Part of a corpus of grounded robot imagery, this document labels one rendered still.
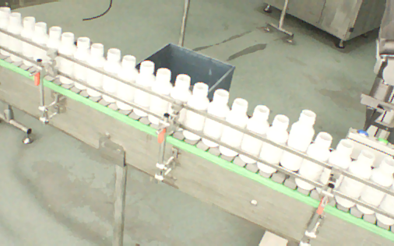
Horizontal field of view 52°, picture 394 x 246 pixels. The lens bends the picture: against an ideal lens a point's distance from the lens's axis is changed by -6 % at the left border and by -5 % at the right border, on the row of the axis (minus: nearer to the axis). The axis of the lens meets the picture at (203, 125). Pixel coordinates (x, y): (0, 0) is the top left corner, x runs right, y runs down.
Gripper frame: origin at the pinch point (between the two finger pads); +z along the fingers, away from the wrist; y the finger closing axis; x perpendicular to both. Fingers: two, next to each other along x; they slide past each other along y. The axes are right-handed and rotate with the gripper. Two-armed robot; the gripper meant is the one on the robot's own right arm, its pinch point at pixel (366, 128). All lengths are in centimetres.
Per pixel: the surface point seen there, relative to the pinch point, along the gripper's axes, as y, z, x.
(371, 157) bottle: 2.7, 3.6, -16.7
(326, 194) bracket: -4.3, 14.0, -25.7
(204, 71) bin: -67, 10, 46
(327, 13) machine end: -57, -45, 358
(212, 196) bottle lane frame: -33.2, 33.3, -12.4
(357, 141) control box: -1.2, 3.7, -3.8
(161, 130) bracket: -49, 15, -27
